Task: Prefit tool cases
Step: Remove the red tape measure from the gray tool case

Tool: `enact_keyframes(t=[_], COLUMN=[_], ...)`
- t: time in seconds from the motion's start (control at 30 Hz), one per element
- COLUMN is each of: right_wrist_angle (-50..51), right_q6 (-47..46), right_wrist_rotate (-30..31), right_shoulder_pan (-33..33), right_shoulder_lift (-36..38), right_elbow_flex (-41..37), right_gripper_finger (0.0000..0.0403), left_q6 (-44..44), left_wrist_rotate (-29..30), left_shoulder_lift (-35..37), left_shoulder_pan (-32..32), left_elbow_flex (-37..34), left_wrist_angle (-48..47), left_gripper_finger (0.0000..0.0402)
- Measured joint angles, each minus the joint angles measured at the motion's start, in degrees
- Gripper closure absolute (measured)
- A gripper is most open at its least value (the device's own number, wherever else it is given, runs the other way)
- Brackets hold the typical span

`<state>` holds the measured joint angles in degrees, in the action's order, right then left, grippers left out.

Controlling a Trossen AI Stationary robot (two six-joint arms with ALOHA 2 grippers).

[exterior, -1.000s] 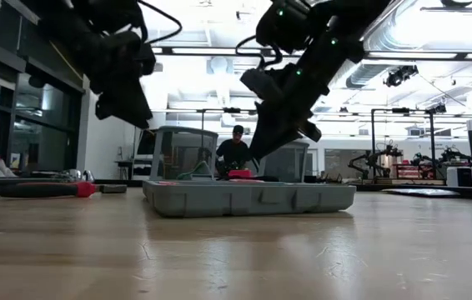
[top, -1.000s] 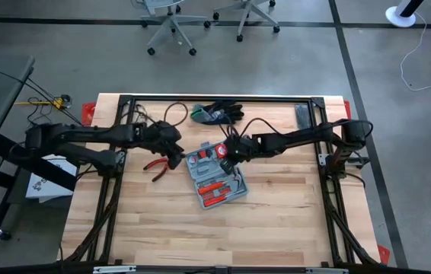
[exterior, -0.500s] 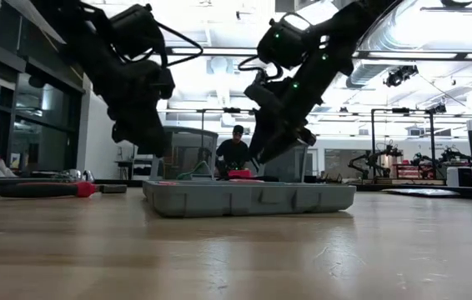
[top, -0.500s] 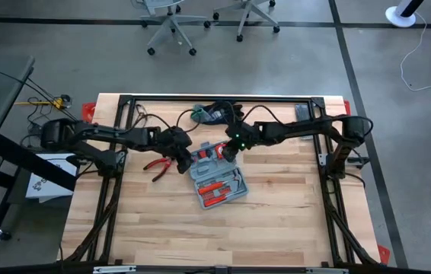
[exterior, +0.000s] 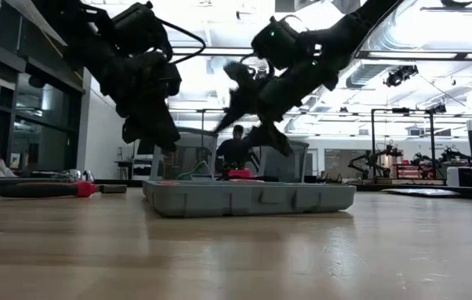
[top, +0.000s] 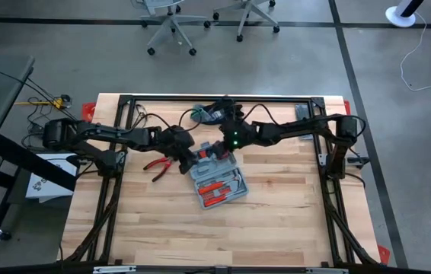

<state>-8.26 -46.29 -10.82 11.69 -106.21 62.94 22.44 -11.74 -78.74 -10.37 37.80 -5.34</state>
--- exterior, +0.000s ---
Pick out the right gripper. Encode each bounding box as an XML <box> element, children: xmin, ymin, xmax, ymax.
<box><xmin>213</xmin><ymin>57</ymin><xmax>341</xmax><ymax>158</ymax></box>

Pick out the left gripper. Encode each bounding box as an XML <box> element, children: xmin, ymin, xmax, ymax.
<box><xmin>98</xmin><ymin>52</ymin><xmax>183</xmax><ymax>153</ymax></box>

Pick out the grey plastic tool case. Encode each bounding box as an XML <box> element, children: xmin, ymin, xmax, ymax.
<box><xmin>142</xmin><ymin>178</ymin><xmax>357</xmax><ymax>218</ymax></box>

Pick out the black red-tipped long tool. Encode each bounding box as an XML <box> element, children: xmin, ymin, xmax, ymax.
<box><xmin>0</xmin><ymin>181</ymin><xmax>128</xmax><ymax>199</ymax></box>

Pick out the black tool in case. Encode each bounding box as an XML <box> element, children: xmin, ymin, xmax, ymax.
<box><xmin>251</xmin><ymin>15</ymin><xmax>304</xmax><ymax>70</ymax></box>

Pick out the dark desk monitor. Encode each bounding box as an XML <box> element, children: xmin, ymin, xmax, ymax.
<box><xmin>135</xmin><ymin>139</ymin><xmax>156</xmax><ymax>156</ymax></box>

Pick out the person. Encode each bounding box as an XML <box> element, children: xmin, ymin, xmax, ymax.
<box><xmin>214</xmin><ymin>124</ymin><xmax>258</xmax><ymax>176</ymax></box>

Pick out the red plastic object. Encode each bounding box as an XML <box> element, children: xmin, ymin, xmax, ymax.
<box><xmin>227</xmin><ymin>168</ymin><xmax>254</xmax><ymax>181</ymax></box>

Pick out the shiny metal object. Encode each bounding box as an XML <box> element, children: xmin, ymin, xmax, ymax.
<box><xmin>54</xmin><ymin>168</ymin><xmax>95</xmax><ymax>184</ymax></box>

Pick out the red storage rack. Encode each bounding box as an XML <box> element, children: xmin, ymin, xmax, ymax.
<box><xmin>393</xmin><ymin>162</ymin><xmax>424</xmax><ymax>180</ymax></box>

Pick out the black flat rectangular bar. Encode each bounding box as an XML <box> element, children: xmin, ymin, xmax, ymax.
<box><xmin>381</xmin><ymin>187</ymin><xmax>462</xmax><ymax>198</ymax></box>

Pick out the white box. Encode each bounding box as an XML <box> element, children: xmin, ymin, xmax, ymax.
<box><xmin>446</xmin><ymin>165</ymin><xmax>472</xmax><ymax>188</ymax></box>

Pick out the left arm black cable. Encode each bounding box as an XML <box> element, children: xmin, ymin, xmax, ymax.
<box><xmin>156</xmin><ymin>18</ymin><xmax>207</xmax><ymax>66</ymax></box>

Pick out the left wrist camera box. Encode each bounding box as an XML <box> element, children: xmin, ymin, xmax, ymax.
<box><xmin>110</xmin><ymin>2</ymin><xmax>174</xmax><ymax>59</ymax></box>

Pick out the black ceiling camera cluster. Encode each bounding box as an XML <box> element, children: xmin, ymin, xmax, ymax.
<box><xmin>384</xmin><ymin>64</ymin><xmax>419</xmax><ymax>88</ymax></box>

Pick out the black stand frame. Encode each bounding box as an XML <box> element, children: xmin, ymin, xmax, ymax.
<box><xmin>370</xmin><ymin>107</ymin><xmax>437</xmax><ymax>181</ymax></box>

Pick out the black stand-mounted camera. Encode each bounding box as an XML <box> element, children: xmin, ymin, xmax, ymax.
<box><xmin>427</xmin><ymin>102</ymin><xmax>448</xmax><ymax>116</ymax></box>

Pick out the silver ventilation duct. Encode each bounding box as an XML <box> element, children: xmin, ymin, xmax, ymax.
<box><xmin>369</xmin><ymin>0</ymin><xmax>472</xmax><ymax>48</ymax></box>

